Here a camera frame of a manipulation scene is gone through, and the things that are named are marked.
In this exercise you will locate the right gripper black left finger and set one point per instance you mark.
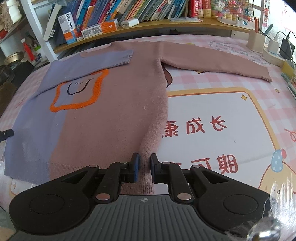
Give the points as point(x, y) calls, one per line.
point(114, 176)

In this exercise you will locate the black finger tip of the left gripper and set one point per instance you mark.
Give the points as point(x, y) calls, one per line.
point(6, 134)

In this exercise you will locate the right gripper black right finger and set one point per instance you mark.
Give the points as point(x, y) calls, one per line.
point(172, 175)

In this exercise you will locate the purple and pink sweater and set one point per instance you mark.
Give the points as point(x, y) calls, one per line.
point(99, 107)

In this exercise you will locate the brass bowl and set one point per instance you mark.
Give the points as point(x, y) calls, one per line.
point(14, 58)

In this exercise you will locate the red tassel ornament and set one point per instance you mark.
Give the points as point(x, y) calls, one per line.
point(28, 50)

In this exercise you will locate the pink checkered cartoon table mat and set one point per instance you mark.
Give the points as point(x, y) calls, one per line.
point(237, 126)

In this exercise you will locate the wooden bookshelf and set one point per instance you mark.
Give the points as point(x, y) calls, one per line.
point(207, 23)

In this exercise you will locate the white orange tall box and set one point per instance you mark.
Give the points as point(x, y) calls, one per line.
point(68, 27)

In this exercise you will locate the white orange flat box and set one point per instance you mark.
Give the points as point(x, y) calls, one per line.
point(98, 29)

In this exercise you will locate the white charger adapter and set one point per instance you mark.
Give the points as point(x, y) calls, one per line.
point(130, 23)

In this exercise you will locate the white power strip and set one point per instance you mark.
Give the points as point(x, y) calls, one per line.
point(279, 50)

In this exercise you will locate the beige pen holder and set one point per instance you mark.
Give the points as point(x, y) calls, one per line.
point(256, 39)

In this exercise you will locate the red boxed book set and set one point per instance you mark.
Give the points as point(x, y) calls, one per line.
point(199, 8)

